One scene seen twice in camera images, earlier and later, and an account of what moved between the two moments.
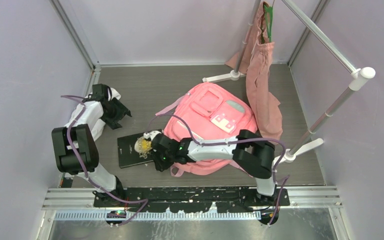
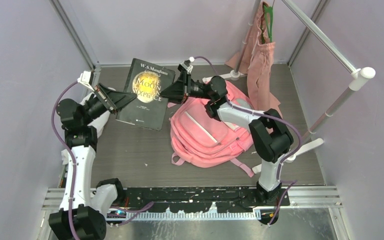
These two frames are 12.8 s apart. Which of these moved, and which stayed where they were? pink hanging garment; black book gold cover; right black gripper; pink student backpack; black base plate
Moved: right black gripper; pink student backpack; black book gold cover
Stayed: black base plate; pink hanging garment
